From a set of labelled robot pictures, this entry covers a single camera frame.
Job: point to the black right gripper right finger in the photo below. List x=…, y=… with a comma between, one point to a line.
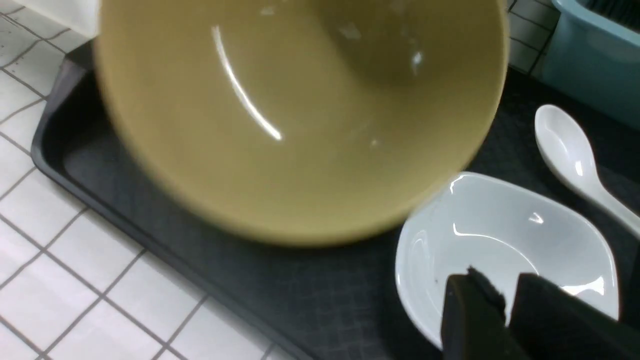
x=551, y=324

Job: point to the white square sauce dish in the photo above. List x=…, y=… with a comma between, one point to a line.
x=501, y=230

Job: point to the large white plastic tub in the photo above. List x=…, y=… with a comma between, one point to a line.
x=82, y=16

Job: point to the yellow noodle bowl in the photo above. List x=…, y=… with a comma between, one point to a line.
x=302, y=123

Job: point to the white ceramic soup spoon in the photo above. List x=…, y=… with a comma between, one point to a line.
x=567, y=152

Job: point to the blue chopstick bin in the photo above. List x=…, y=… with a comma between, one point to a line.
x=594, y=56

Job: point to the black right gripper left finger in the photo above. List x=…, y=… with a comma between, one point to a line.
x=473, y=325

